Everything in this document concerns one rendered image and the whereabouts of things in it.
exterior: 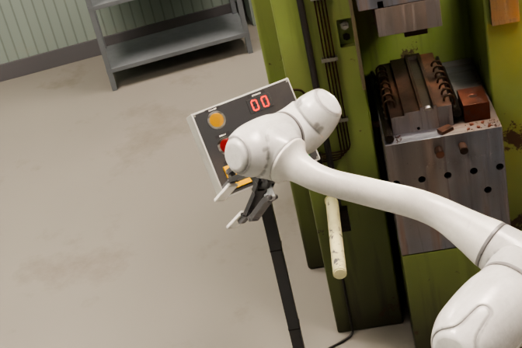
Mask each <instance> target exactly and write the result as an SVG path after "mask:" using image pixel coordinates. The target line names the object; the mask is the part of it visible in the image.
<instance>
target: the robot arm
mask: <svg viewBox="0 0 522 348"><path fill-rule="evenodd" d="M341 114H342V109H341V107H340V104H339V102H338V101H337V99H336V98H335V97H334V96H333V95H332V94H331V93H330V92H327V91H326V90H324V89H314V90H311V91H310V92H307V93H305V94H304V95H302V96H300V97H299V98H298V99H297V100H296V101H293V102H291V103H290V104H289V105H287V106H286V107H284V108H283V109H282V110H280V111H278V112H276V113H273V114H267V115H264V116H261V117H257V118H256V119H253V120H250V121H249V122H247V123H245V124H243V125H242V126H240V127H239V128H237V129H236V130H235V131H234V132H233V133H232V134H231V135H230V136H229V138H228V142H227V144H226V146H225V150H224V156H225V159H226V162H227V163H228V166H229V168H228V169H227V170H226V171H225V173H226V175H228V179H227V181H226V182H225V183H224V185H223V186H222V191H221V192H220V193H219V194H218V195H217V196H216V197H215V198H214V202H217V201H225V200H226V198H227V197H228V196H229V195H230V194H231V193H232V192H233V191H234V189H235V188H236V187H237V186H238V183H236V182H239V181H241V180H243V179H247V178H249V177H250V179H251V180H252V183H253V187H252V193H251V196H250V198H249V201H248V203H247V205H246V207H245V210H244V211H240V212H239V213H238V214H237V215H236V216H235V217H234V218H233V219H232V220H231V221H230V223H229V224H228V225H227V226H226V228H227V229H229V228H237V227H238V226H239V225H240V224H244V223H246V222H247V221H249V222H250V221H258V220H259V219H260V218H261V217H262V215H263V214H264V212H265V211H266V209H267V208H268V207H269V205H271V203H272V202H273V201H275V200H276V199H277V198H278V195H277V194H274V191H273V187H274V184H275V183H282V182H283V181H291V182H293V183H296V184H298V185H300V186H303V187H305V188H307V189H309V190H312V191H315V192H317V193H320V194H323V195H326V196H329V197H334V198H337V199H341V200H345V201H349V202H352V203H355V204H360V205H364V206H367V207H372V208H375V209H378V210H382V211H387V212H390V213H393V214H399V215H402V216H405V217H408V218H412V219H414V220H417V221H420V222H423V223H424V224H427V225H429V226H430V227H432V228H434V229H436V230H437V231H438V232H439V233H441V234H442V235H443V236H444V237H446V238H447V239H448V240H449V241H450V242H452V243H453V244H454V245H455V246H456V247H457V248H458V249H459V250H461V251H462V252H463V253H464V254H465V255H466V256H467V257H468V258H469V259H470V260H471V261H472V262H473V263H474V264H475V265H476V266H477V267H478V268H480V269H481V271H479V272H478V273H477V274H476V275H474V276H473V277H471V278H470V279H469V280H468V281H467V282H466V283H465V284H464V285H463V286H462V287H461V288H460V289H459V290H458V291H457V292H456V293H455V294H454V295H453V297H452V298H451V299H450V300H449V301H448V303H446V304H445V306H444V307H443V308H442V310H441V311H440V313H439V315H438V316H437V318H436V321H435V323H434V325H433V330H432V334H431V348H519V347H520V345H521V344H522V231H520V230H518V229H516V228H514V227H512V226H510V225H508V224H506V223H504V222H502V221H499V220H496V219H494V218H492V217H488V216H486V215H484V214H480V213H479V212H477V211H474V210H471V209H469V208H467V207H464V206H462V205H460V204H457V203H455V202H454V201H452V200H448V199H447V198H444V197H441V196H439V195H436V194H434V193H430V192H427V191H425V190H420V189H417V188H414V187H411V186H404V185H401V184H397V183H390V182H387V181H383V180H379V179H373V178H369V177H366V176H359V175H355V174H351V173H348V172H341V171H339V170H335V169H331V168H329V167H326V166H324V165H322V164H320V163H318V162H316V161H315V160H314V159H312V158H311V157H310V156H309V154H311V153H312V152H313V151H315V150H316V149H317V148H318V147H320V146H321V145H322V144H323V143H324V142H325V140H326V139H327V138H328V137H329V136H330V134H331V133H332V132H333V131H334V130H335V128H336V125H337V124H338V122H339V119H340V117H341ZM266 189H267V192H266ZM265 192H266V194H264V193H265ZM263 194H264V197H263V198H262V196H263ZM261 198H262V199H261Z"/></svg>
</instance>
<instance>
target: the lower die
mask: <svg viewBox="0 0 522 348"><path fill-rule="evenodd" d="M416 55H417V57H418V60H419V64H420V67H421V69H422V72H423V76H424V78H425V81H426V85H427V88H428V91H429V94H430V98H431V100H432V103H433V110H426V111H424V110H423V106H422V103H421V100H420V97H419V93H418V90H417V87H416V83H415V80H414V78H413V75H412V70H411V68H410V65H409V61H408V57H412V56H416ZM433 60H435V59H434V56H433V53H428V54H419V53H416V54H408V55H404V58H400V59H396V60H391V61H390V63H388V64H380V65H384V66H385V67H386V70H387V73H388V79H389V83H390V85H391V90H392V95H393V97H394V101H395V108H393V103H392V102H391V101H388V102H386V106H387V110H388V115H389V120H390V123H391V128H392V132H393V135H397V134H406V133H411V132H415V131H424V130H429V129H433V128H438V127H442V126H444V125H447V124H449V125H454V120H453V113H452V105H451V101H450V99H449V96H447V97H446V98H445V101H443V97H444V96H445V95H446V94H447V90H445V91H444V92H443V95H441V94H440V92H441V90H442V89H444V88H445V86H444V84H443V85H442V86H441V89H438V86H439V84H440V83H441V82H443V80H442V78H441V79H440V80H439V83H437V79H438V78H439V77H440V76H441V75H440V73H438V74H437V77H436V78H434V75H435V73H436V72H437V71H439V69H438V68H435V72H433V67H434V66H436V65H437V63H436V62H434V63H433V67H430V64H431V62H432V61H433ZM417 127H420V129H419V130H417Z"/></svg>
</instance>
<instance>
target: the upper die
mask: <svg viewBox="0 0 522 348"><path fill-rule="evenodd" d="M372 13H373V17H374V21H375V25H376V28H377V32H378V36H379V37H384V36H389V35H393V34H398V33H406V32H411V31H415V30H423V29H428V28H432V27H437V26H442V25H443V24H442V17H441V10H440V0H421V1H416V2H408V3H404V4H399V5H391V6H387V7H384V6H383V3H382V1H381V2H378V9H372Z"/></svg>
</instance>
